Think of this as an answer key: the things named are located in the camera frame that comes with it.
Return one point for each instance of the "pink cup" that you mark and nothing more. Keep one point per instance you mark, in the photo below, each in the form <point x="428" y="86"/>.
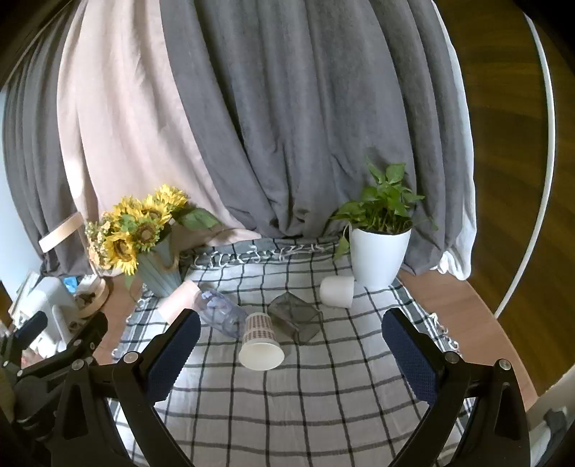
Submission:
<point x="177" y="298"/>

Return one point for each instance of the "patterned paper cup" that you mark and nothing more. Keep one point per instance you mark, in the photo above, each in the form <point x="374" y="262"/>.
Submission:
<point x="260" y="341"/>

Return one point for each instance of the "checked tablecloth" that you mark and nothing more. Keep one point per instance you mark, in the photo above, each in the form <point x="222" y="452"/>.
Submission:
<point x="292" y="404"/>

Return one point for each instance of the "grey curtain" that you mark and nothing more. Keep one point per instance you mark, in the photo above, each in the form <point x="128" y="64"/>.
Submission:
<point x="31" y="179"/>
<point x="292" y="112"/>

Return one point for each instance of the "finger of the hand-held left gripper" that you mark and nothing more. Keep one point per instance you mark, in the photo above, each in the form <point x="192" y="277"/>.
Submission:
<point x="87" y="334"/>
<point x="27" y="330"/>

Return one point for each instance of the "white cup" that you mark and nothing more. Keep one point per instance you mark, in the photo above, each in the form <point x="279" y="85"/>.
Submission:
<point x="337" y="292"/>

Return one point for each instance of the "white and grey object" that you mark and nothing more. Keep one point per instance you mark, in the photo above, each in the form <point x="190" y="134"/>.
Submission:
<point x="537" y="431"/>

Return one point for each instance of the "clear plastic bottle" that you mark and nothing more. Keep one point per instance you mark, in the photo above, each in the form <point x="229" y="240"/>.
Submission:
<point x="220" y="310"/>

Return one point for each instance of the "white appliance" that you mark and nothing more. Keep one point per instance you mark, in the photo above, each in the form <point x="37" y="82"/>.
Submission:
<point x="54" y="292"/>

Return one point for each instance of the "blue-green ribbed vase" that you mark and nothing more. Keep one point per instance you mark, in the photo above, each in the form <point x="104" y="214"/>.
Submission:
<point x="159" y="274"/>

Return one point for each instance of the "white curtain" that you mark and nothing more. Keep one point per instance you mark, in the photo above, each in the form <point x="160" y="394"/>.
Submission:
<point x="467" y="202"/>

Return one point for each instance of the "sunflower bouquet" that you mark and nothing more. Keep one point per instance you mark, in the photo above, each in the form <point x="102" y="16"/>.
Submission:
<point x="134" y="229"/>

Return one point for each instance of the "white curved pipe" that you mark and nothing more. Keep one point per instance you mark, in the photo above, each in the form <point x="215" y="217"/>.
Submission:
<point x="550" y="134"/>

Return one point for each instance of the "pink curtain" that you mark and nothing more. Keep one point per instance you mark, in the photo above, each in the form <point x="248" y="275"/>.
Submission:
<point x="125" y="112"/>

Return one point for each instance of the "white plant pot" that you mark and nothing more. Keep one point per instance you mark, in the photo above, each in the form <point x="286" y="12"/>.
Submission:
<point x="375" y="256"/>

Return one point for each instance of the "small blue object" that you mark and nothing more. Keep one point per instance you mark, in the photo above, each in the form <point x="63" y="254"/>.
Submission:
<point x="72" y="284"/>

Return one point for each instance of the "green leafy plant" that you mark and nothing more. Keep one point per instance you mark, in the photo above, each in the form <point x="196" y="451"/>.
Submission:
<point x="382" y="206"/>

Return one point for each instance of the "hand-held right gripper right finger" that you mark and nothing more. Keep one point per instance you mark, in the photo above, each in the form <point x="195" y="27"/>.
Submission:
<point x="411" y="359"/>

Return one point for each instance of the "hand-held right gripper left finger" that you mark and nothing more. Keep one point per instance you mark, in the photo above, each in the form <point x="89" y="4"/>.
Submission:
<point x="173" y="359"/>

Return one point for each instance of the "grey transparent square cup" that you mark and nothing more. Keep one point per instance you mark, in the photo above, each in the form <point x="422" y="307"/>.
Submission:
<point x="292" y="314"/>

